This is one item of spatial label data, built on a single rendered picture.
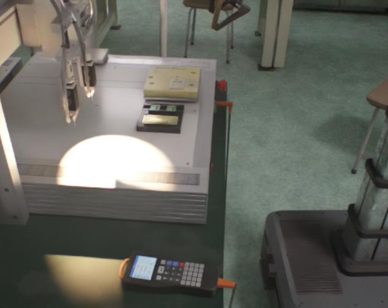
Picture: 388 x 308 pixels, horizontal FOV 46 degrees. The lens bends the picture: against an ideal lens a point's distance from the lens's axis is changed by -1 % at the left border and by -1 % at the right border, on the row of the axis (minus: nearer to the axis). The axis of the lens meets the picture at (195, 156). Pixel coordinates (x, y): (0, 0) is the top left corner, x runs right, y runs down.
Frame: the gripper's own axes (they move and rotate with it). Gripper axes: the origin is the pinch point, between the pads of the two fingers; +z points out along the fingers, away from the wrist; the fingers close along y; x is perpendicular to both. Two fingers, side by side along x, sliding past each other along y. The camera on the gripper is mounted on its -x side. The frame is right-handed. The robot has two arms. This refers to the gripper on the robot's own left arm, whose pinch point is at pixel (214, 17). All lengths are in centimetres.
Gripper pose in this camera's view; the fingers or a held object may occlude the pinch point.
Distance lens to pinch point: 97.1
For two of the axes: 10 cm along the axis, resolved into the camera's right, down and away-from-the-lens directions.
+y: 0.3, 5.9, -8.1
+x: 8.5, 4.0, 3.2
